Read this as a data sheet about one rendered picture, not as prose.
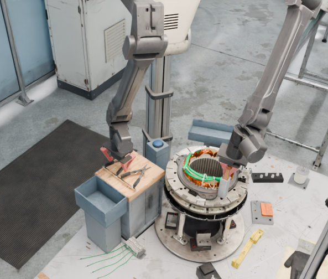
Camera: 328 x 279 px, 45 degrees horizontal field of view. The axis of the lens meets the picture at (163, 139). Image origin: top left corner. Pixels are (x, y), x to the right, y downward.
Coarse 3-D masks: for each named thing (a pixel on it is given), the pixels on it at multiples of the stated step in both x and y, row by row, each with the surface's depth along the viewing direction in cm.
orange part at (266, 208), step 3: (261, 204) 177; (264, 204) 178; (267, 204) 178; (270, 204) 178; (261, 207) 176; (264, 207) 177; (267, 207) 176; (270, 207) 177; (261, 210) 175; (264, 210) 175; (267, 210) 175; (270, 210) 175; (264, 213) 174; (267, 213) 174; (270, 213) 174
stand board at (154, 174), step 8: (136, 152) 162; (136, 160) 158; (144, 160) 158; (112, 168) 154; (128, 168) 154; (136, 168) 155; (152, 168) 155; (160, 168) 155; (104, 176) 151; (112, 176) 151; (120, 176) 151; (128, 176) 151; (136, 176) 151; (152, 176) 152; (160, 176) 154; (112, 184) 147; (120, 184) 148; (144, 184) 148; (128, 192) 145; (136, 192) 145; (128, 200) 144
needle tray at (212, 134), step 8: (192, 120) 181; (200, 120) 181; (192, 128) 182; (200, 128) 183; (208, 128) 183; (216, 128) 182; (224, 128) 181; (232, 128) 180; (192, 136) 175; (200, 136) 174; (208, 136) 173; (216, 136) 179; (224, 136) 179; (208, 144) 177; (216, 144) 174
